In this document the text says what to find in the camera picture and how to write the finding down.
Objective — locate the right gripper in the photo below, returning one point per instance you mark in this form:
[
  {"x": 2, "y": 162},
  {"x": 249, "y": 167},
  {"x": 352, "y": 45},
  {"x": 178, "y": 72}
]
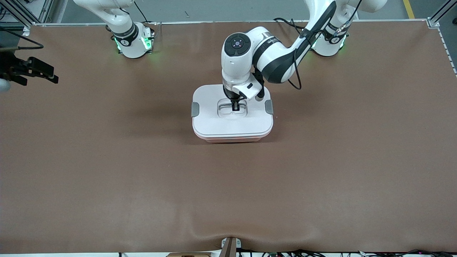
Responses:
[{"x": 10, "y": 66}]

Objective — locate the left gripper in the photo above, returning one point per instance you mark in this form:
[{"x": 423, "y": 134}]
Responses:
[{"x": 231, "y": 95}]

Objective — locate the grey lid latch clip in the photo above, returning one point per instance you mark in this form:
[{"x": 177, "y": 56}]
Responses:
[
  {"x": 269, "y": 107},
  {"x": 195, "y": 109}
]

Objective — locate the white plastic box lid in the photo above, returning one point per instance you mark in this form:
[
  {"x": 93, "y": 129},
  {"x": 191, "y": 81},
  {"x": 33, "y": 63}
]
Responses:
[{"x": 214, "y": 125}]

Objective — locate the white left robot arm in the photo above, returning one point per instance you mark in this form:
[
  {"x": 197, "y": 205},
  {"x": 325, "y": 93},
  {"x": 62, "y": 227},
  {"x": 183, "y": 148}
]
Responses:
[{"x": 278, "y": 60}]

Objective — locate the brown table mat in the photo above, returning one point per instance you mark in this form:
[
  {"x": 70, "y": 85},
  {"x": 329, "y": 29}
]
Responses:
[{"x": 228, "y": 185}]

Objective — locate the silver frame upright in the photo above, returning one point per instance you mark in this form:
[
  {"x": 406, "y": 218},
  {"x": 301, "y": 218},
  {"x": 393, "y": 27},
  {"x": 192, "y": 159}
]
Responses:
[{"x": 44, "y": 10}]

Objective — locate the long silver table edge rail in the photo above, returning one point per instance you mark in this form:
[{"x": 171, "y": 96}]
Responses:
[{"x": 200, "y": 22}]

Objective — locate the grey metal bracket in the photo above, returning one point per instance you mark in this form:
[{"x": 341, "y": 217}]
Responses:
[{"x": 238, "y": 243}]

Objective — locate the brown wooden post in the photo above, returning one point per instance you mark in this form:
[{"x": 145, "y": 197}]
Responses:
[{"x": 229, "y": 250}]

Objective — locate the aluminium frame post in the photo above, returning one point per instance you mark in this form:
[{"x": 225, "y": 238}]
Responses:
[{"x": 441, "y": 14}]

